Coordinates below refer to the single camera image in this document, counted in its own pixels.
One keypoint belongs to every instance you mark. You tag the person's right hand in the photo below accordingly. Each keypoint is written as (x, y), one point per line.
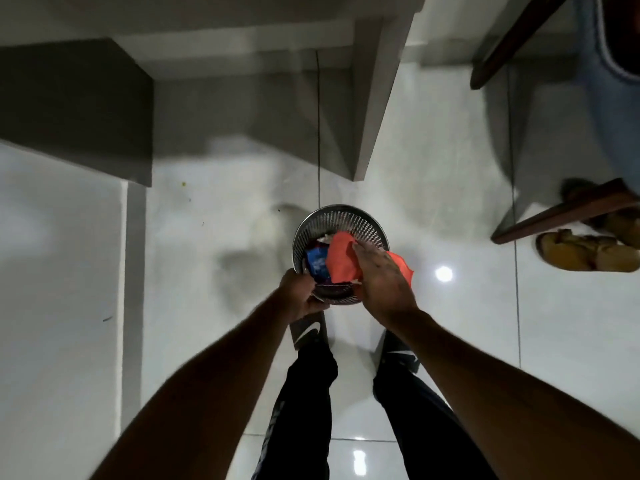
(385, 289)

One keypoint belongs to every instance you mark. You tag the person's left hand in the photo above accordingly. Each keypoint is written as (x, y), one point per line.
(295, 294)

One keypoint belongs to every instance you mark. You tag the person's left thumb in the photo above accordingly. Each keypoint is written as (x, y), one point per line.
(317, 305)

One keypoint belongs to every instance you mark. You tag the person's right fingers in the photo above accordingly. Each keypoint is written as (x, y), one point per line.
(371, 257)

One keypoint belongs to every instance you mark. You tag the orange plastic wrapper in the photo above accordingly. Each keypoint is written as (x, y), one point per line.
(342, 262)

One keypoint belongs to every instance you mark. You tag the metal mesh waste basket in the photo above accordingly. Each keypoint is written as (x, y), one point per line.
(340, 222)

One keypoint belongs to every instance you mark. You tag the person's right forearm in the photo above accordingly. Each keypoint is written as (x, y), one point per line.
(500, 404)

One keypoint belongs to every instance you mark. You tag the person's left forearm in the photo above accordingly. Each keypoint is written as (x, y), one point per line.
(210, 394)

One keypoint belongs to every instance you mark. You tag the person's left black slipper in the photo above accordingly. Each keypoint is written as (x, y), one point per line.
(309, 330)

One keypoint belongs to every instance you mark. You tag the person's black slipper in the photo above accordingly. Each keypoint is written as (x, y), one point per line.
(400, 352)
(309, 330)

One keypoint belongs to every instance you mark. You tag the blue packet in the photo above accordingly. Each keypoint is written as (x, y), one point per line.
(316, 262)

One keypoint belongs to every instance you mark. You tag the person's right black slipper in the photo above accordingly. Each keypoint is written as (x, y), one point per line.
(400, 352)

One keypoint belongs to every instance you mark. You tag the person's left trouser leg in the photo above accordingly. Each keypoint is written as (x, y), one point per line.
(300, 419)

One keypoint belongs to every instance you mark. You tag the person's trouser leg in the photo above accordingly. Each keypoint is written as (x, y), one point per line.
(425, 424)
(300, 419)

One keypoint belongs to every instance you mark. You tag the person's right trouser leg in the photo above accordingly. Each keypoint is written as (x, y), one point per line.
(425, 424)

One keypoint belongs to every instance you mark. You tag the brown wooden chair leg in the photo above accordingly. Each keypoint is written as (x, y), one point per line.
(517, 37)
(565, 209)

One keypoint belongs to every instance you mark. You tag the tan sandal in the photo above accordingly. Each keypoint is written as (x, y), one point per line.
(620, 222)
(585, 252)

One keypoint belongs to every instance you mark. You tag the grey desk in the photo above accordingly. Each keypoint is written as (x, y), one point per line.
(75, 104)

